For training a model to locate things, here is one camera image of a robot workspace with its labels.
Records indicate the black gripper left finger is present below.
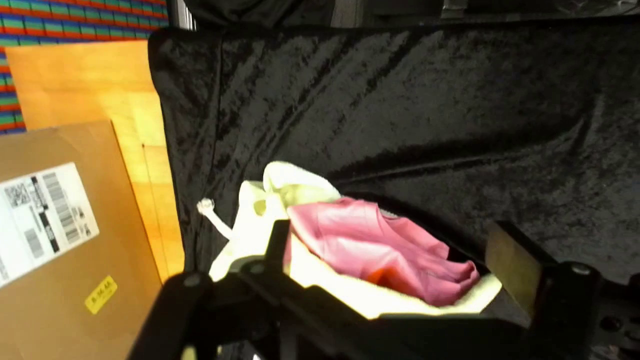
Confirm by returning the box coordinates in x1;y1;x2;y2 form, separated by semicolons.
128;219;427;360

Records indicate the pink cloth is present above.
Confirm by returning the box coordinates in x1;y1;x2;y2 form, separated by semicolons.
282;195;482;310

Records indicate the black velvet tablecloth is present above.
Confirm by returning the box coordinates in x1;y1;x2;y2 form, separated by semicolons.
145;16;640;288

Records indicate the labelled cardboard box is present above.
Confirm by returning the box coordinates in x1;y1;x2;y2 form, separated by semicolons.
0;118;165;360

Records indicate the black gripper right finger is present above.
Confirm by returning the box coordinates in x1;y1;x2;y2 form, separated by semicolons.
482;220;640;360

